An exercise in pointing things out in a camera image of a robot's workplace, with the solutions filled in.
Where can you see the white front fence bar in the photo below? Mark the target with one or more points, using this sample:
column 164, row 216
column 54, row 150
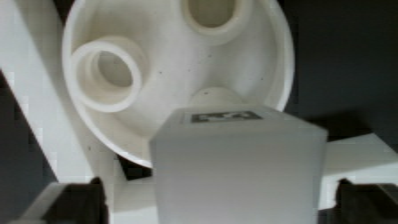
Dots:
column 79, row 156

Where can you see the white stool leg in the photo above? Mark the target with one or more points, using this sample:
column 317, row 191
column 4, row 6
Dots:
column 237, row 162

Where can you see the white right fence bar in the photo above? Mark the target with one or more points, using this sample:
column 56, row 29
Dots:
column 361, row 161

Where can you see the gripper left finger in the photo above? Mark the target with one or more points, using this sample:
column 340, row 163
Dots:
column 79, row 207

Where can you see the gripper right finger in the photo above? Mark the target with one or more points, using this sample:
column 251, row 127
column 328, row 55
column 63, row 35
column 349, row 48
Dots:
column 367, row 202

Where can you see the white fence bar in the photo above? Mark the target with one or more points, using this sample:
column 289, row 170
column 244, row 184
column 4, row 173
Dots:
column 361, row 161
column 79, row 156

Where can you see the white round stool seat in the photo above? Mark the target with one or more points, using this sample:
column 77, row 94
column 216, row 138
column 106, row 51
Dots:
column 164, row 54

